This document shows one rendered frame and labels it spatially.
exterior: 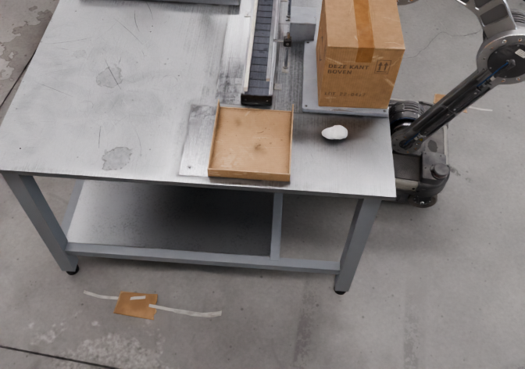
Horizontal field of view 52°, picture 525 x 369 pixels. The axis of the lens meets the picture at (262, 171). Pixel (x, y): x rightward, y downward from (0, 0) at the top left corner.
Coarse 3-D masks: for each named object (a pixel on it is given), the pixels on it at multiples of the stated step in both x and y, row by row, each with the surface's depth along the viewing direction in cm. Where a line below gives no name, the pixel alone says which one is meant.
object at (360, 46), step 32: (352, 0) 179; (384, 0) 180; (320, 32) 189; (352, 32) 170; (384, 32) 170; (320, 64) 184; (352, 64) 171; (384, 64) 171; (320, 96) 183; (352, 96) 183; (384, 96) 182
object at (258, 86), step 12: (264, 0) 217; (264, 12) 213; (264, 24) 208; (264, 36) 204; (252, 48) 200; (264, 48) 200; (252, 60) 196; (264, 60) 196; (252, 72) 192; (264, 72) 193; (252, 84) 189; (264, 84) 189
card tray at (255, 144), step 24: (216, 120) 182; (240, 120) 185; (264, 120) 185; (288, 120) 185; (216, 144) 178; (240, 144) 179; (264, 144) 179; (288, 144) 179; (216, 168) 173; (240, 168) 173; (264, 168) 173; (288, 168) 173
